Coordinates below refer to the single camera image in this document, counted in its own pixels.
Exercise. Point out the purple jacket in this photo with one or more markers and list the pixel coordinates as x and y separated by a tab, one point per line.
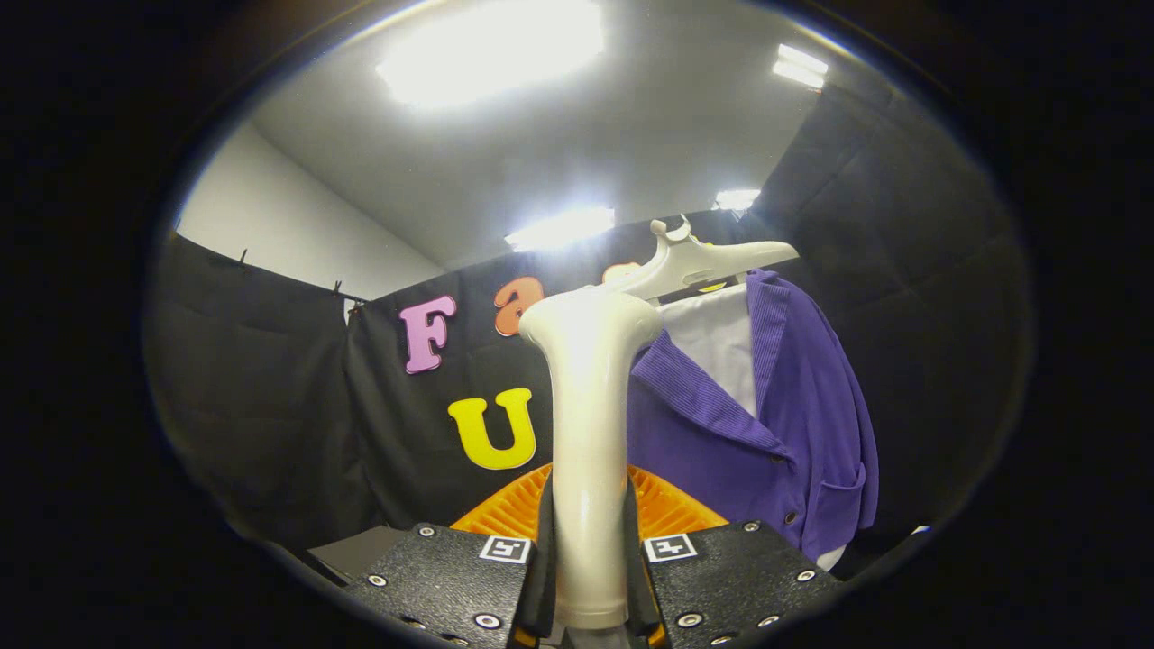
793	406

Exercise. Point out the black backdrop cloth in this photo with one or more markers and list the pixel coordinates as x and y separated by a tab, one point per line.
938	315
406	424
252	406

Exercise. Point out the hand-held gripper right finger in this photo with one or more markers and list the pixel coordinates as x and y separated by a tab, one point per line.
730	577

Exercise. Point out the white plastic hanger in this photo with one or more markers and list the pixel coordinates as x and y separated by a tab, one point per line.
703	261

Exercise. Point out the grey cabinet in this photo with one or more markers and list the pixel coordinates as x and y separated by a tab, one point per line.
361	552

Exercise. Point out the large ceiling light panel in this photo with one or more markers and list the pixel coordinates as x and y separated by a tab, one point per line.
491	50

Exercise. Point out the white garment steamer head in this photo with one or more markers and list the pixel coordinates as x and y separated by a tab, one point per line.
590	406

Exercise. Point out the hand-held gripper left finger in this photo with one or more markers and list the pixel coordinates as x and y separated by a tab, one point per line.
451	577

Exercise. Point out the white dress form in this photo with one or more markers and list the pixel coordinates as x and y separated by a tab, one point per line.
717	342

